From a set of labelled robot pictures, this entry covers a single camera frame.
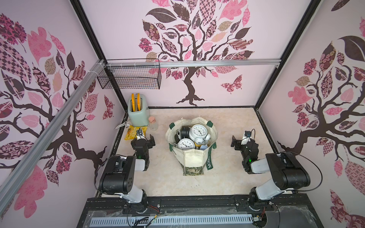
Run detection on large white twin bell clock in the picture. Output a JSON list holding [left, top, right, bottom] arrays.
[[177, 138, 195, 150]]

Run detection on canvas tote bag green handles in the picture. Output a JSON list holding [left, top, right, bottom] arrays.
[[165, 117, 218, 176]]

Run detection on light blue square clock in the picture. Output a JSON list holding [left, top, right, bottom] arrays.
[[199, 144, 209, 151]]

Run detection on black twin bell clock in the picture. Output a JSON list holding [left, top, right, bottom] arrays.
[[175, 126, 190, 143]]

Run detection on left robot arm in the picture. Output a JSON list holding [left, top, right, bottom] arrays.
[[95, 135, 156, 207]]

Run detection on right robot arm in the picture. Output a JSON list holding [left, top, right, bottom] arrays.
[[231, 136, 311, 207]]

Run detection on yellow corn chips bag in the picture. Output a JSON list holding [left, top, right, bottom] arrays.
[[125, 126, 148, 141]]

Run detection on glass bottle pink cap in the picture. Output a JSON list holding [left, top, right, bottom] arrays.
[[148, 116, 158, 131]]

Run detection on mint green toaster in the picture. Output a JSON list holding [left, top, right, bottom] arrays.
[[127, 93, 150, 127]]

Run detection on yellow toast slice right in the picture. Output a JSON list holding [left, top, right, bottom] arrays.
[[137, 93, 142, 111]]

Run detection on yellow toast slice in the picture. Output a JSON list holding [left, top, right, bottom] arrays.
[[137, 93, 142, 111], [131, 94, 136, 112]]

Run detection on yellow toast slice left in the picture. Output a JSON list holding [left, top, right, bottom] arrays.
[[131, 94, 136, 112]]

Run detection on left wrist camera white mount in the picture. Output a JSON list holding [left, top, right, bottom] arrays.
[[135, 128, 144, 140]]

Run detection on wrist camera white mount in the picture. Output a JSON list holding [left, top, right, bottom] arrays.
[[135, 128, 144, 140], [241, 131, 252, 145]]

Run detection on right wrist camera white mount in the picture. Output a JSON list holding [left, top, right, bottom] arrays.
[[241, 131, 252, 145]]

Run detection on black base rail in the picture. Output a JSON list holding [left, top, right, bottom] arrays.
[[122, 195, 253, 214]]

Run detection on black wire basket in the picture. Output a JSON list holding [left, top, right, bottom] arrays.
[[97, 58, 162, 89]]

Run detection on white vented cable duct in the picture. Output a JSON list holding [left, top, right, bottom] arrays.
[[88, 214, 254, 228]]

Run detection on aluminium frame rail back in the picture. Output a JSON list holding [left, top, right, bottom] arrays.
[[107, 59, 281, 68]]

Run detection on aluminium frame rail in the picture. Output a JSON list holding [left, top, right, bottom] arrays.
[[1, 59, 105, 213], [107, 59, 281, 68]]

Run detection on aluminium frame rail left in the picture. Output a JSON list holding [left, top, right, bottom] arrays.
[[1, 59, 105, 213]]

